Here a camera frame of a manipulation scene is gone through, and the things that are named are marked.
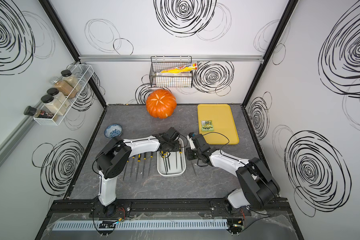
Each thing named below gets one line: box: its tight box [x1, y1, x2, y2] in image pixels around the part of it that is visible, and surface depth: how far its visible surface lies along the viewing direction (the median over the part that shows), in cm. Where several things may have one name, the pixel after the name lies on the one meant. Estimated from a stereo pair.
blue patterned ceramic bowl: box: [104, 123, 123, 139], surface depth 104 cm
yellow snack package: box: [160, 63, 199, 74], surface depth 88 cm
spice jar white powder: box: [46, 87, 71, 110], surface depth 69 cm
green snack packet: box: [201, 120, 214, 132], surface depth 108 cm
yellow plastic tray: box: [197, 104, 240, 145], surface depth 111 cm
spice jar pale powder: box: [40, 94, 67, 116], surface depth 67 cm
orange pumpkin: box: [146, 89, 177, 119], surface depth 107 cm
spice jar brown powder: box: [50, 77, 78, 99], surface depth 74 cm
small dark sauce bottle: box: [23, 106, 55, 119], surface depth 62 cm
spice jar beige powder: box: [61, 69, 78, 89], surface depth 77 cm
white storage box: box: [157, 138, 187, 178], surface depth 90 cm
